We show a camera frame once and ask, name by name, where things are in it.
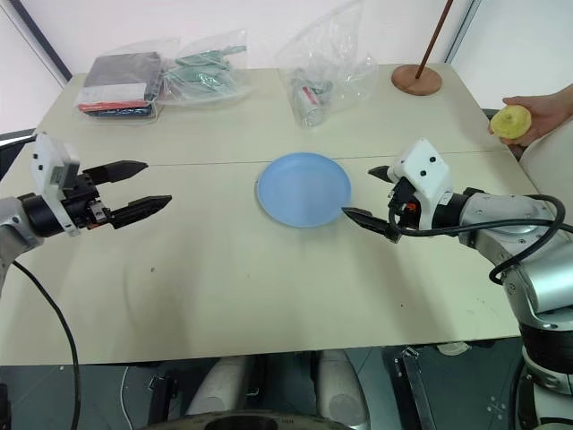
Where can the black window frame bar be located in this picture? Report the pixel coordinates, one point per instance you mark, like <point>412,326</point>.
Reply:
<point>45,40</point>
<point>463,31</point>

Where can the person's bare hand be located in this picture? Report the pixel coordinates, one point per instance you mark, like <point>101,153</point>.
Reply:
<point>541,114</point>

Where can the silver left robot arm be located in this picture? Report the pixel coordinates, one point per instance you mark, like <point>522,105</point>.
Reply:
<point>13,219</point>

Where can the clear bag with can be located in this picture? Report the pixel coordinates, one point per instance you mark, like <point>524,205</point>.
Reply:
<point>331,58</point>

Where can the clear bag with green items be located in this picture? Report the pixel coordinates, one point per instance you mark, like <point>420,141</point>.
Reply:
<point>201,71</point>

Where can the black table leg bracket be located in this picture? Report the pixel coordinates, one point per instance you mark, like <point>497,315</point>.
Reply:
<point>416,389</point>
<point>162,396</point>

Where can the white rounded robot leg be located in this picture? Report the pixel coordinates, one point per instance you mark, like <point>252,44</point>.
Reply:
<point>340,385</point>
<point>221,385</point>

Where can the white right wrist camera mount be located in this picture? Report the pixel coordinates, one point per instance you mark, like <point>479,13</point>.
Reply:
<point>425,172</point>

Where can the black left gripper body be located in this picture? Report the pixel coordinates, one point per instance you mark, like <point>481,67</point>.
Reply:
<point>82,203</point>

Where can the blue round plate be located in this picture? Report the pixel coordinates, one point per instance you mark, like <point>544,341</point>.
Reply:
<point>304,190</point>

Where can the wooden stand with pole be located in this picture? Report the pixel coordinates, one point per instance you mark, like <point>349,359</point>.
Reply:
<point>418,78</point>

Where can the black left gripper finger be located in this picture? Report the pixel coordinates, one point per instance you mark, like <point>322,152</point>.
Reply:
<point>143,207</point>
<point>121,170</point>

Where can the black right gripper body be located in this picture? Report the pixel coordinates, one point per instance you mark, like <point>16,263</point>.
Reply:
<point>405,215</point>

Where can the yellow lemon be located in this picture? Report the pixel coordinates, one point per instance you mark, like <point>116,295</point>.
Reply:
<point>510,123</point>

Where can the dark object beside table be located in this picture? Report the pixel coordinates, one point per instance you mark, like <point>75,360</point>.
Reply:
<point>13,152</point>

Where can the person's bare forearm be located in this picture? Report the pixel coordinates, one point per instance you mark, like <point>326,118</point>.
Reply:
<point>567,103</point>

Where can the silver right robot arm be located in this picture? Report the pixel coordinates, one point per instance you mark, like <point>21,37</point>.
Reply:
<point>506,215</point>

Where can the black flat case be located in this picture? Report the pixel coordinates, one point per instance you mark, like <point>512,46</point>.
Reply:
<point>123,69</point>

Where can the clear bag with black items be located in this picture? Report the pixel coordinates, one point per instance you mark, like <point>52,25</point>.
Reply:
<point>121,89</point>

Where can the dark rounded robot body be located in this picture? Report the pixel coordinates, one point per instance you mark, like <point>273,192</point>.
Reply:
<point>250,421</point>

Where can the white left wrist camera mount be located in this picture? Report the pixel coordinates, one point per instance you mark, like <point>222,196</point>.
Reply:
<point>47,157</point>

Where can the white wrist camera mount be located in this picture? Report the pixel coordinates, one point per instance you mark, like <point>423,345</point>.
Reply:
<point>425,172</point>
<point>47,157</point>

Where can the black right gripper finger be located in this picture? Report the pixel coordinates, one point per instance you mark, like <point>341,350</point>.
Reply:
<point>381,173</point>
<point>369,218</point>

